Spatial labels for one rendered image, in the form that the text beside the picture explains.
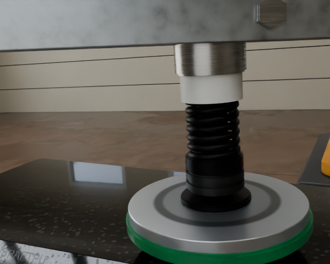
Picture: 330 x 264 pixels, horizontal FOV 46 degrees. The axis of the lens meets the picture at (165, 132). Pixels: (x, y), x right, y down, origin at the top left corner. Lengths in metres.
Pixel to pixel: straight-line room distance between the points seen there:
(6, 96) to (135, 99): 3.04
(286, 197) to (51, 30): 0.32
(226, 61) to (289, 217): 0.18
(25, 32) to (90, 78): 7.29
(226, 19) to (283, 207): 0.21
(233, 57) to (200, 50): 0.04
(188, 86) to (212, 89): 0.03
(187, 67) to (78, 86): 7.45
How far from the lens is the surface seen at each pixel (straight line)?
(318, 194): 0.66
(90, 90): 7.71
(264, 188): 0.51
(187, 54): 0.41
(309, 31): 0.40
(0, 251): 0.58
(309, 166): 1.23
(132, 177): 0.75
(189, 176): 0.45
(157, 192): 0.51
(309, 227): 0.45
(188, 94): 0.42
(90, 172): 0.82
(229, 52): 0.41
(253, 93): 6.66
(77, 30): 0.38
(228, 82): 0.41
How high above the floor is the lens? 1.11
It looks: 12 degrees down
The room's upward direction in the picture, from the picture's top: 4 degrees counter-clockwise
